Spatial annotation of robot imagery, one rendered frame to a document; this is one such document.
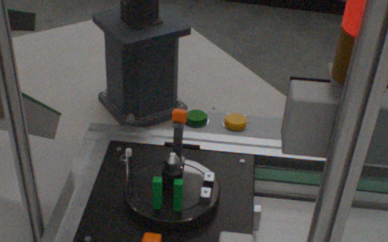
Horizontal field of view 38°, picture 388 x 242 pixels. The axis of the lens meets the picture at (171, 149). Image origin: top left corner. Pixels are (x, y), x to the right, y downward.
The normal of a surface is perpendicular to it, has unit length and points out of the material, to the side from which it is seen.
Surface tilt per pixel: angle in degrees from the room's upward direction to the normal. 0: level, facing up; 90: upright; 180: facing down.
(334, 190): 90
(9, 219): 0
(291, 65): 0
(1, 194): 0
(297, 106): 90
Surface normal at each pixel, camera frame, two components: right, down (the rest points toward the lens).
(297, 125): -0.14, 0.61
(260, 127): 0.02, -0.79
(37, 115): 0.95, 0.20
